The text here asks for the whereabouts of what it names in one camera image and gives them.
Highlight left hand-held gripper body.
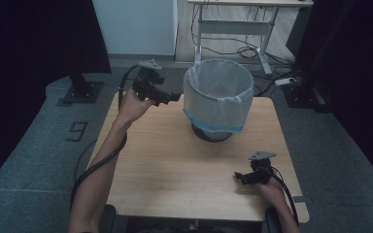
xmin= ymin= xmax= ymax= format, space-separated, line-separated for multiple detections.
xmin=132 ymin=59 xmax=166 ymax=102

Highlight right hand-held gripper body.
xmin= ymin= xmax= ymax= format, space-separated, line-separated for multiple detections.
xmin=249 ymin=150 xmax=277 ymax=185

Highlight trash bin with plastic liner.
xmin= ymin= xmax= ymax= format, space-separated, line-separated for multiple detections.
xmin=183 ymin=58 xmax=255 ymax=134

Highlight black trash bin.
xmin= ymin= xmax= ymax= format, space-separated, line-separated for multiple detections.
xmin=190 ymin=123 xmax=234 ymax=144

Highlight person's right hand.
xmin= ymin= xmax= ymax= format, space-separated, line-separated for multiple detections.
xmin=258 ymin=177 xmax=288 ymax=209

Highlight person's left hand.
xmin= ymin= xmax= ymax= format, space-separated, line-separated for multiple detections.
xmin=114 ymin=89 xmax=156 ymax=130

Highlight white cabinet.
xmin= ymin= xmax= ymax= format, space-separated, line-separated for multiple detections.
xmin=91 ymin=0 xmax=179 ymax=57

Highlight black stand base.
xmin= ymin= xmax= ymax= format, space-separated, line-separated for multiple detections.
xmin=61 ymin=72 xmax=105 ymax=105

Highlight black metal stand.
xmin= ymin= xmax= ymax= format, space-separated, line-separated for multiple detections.
xmin=281 ymin=0 xmax=335 ymax=114

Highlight white power strip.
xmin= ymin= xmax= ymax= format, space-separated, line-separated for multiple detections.
xmin=274 ymin=77 xmax=297 ymax=87

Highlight white desk with metal legs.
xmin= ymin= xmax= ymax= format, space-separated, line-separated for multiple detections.
xmin=186 ymin=0 xmax=315 ymax=77

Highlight dark curtain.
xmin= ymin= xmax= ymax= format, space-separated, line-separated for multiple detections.
xmin=0 ymin=0 xmax=113 ymax=192

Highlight black floor cables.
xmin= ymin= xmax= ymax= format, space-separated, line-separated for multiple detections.
xmin=190 ymin=4 xmax=303 ymax=98

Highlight thin black floor cable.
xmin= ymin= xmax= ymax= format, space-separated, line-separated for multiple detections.
xmin=74 ymin=140 xmax=98 ymax=183

